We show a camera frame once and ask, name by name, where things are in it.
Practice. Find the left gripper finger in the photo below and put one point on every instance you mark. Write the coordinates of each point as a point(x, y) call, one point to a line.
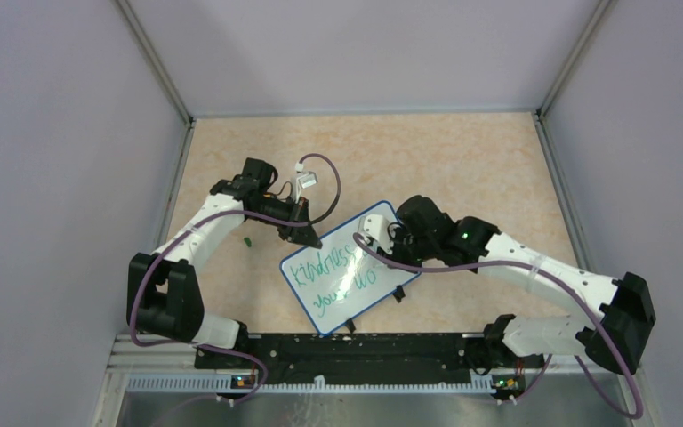
point(307, 236)
point(290, 234)

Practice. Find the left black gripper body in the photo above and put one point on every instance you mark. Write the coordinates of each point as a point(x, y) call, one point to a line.
point(289, 211)

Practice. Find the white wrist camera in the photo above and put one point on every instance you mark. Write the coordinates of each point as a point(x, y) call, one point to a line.
point(377, 232)
point(302, 180)

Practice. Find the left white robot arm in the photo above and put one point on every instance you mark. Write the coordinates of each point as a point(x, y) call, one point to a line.
point(163, 290)

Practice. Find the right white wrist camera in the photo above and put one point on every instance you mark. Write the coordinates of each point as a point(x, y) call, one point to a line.
point(377, 232)

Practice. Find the blue-framed whiteboard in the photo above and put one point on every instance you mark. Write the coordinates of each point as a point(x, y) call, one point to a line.
point(339, 281)

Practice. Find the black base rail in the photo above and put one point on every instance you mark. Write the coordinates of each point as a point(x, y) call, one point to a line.
point(368, 359)

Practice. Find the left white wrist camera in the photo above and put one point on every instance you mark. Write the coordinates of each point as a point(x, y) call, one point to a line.
point(302, 180)

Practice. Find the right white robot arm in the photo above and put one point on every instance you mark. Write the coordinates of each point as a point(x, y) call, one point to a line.
point(607, 319)

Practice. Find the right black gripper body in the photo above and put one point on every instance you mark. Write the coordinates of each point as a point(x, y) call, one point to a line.
point(410, 249)

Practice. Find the white cable duct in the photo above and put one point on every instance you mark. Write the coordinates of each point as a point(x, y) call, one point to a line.
point(227, 384)

